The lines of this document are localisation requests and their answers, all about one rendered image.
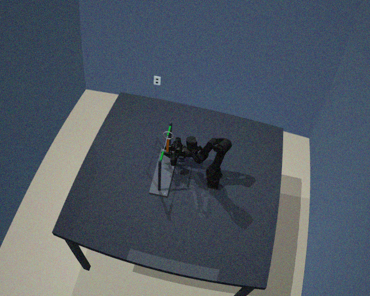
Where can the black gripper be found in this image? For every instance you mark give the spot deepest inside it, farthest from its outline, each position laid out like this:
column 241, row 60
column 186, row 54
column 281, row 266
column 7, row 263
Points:
column 172, row 156

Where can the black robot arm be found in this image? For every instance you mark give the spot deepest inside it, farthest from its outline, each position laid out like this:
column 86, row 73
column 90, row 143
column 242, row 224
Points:
column 213, row 172

